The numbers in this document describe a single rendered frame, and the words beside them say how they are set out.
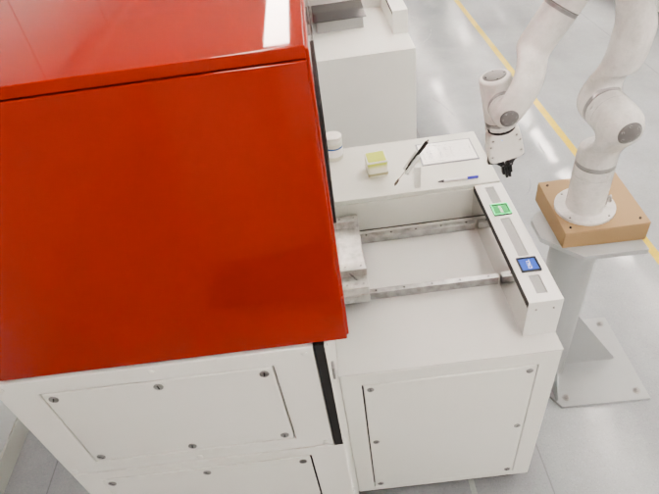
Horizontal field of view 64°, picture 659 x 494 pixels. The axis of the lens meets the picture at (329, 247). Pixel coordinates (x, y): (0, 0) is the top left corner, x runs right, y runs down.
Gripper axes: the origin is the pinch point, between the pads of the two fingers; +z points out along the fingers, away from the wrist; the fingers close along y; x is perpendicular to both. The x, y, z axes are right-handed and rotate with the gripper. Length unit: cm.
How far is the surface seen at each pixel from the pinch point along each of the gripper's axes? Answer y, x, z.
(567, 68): 128, 290, 141
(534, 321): -7.0, -40.0, 22.4
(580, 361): 21, 3, 117
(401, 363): -45, -44, 21
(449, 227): -19.8, 8.0, 23.7
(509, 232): -4.1, -10.9, 15.4
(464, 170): -8.9, 24.2, 13.6
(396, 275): -41.3, -9.9, 21.5
